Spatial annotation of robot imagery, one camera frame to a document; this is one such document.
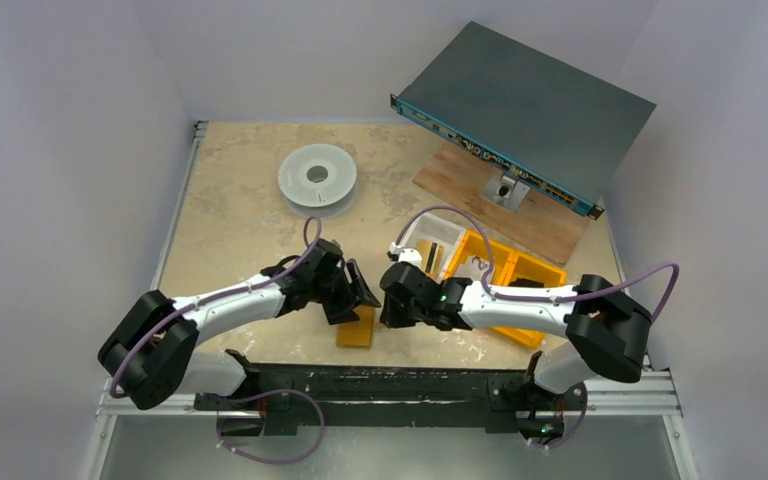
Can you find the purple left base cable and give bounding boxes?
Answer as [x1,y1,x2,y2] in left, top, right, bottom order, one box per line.
[215,387,327,465]

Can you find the grey metal stand bracket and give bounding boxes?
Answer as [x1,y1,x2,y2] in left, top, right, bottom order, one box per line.
[482,171,531,212]

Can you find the yellow leather card holder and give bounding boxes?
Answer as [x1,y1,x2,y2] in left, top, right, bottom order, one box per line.
[335,306,377,349]

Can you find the gold credit cards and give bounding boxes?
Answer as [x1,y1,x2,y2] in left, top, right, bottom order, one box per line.
[416,240,444,277]

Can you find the yellow plastic bin right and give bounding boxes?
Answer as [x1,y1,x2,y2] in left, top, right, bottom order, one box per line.
[490,251,567,350]

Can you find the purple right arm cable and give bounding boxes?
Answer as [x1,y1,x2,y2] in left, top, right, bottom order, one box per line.
[393,205,681,326]

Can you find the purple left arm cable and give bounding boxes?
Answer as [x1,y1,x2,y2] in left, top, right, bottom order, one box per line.
[108,216,324,400]

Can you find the white plastic bin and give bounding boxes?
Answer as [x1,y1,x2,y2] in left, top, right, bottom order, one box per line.
[400,213,466,280]

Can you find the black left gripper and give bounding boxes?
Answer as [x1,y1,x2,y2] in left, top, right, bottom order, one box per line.
[310,259,377,323]

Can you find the blue grey network switch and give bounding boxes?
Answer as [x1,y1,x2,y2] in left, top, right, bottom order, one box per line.
[390,21,656,220]

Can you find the yellow plastic bin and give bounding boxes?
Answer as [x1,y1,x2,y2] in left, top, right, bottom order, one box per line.
[443,230,517,286]
[490,251,567,350]

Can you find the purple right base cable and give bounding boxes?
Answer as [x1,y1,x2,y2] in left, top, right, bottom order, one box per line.
[526,384,591,452]

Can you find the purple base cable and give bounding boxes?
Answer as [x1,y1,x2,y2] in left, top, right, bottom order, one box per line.
[526,384,591,452]
[215,387,327,465]

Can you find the aluminium frame rail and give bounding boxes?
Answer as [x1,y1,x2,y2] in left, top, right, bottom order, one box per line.
[77,120,209,479]

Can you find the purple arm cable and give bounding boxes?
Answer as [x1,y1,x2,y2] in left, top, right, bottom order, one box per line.
[108,216,324,400]
[393,205,681,326]

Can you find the brown wooden board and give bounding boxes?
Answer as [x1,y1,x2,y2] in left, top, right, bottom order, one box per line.
[413,144,590,266]

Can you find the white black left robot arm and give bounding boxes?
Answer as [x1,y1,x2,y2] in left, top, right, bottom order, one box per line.
[97,239,381,410]

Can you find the white filament spool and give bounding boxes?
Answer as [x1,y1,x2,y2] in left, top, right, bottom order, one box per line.
[277,143,358,219]

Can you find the yellow plastic bin middle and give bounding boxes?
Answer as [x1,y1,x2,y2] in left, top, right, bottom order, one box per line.
[443,230,517,286]

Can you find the white card in bin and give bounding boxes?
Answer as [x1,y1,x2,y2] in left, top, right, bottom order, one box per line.
[463,256,493,280]

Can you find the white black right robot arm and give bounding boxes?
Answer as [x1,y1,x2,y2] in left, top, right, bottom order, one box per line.
[379,260,652,407]

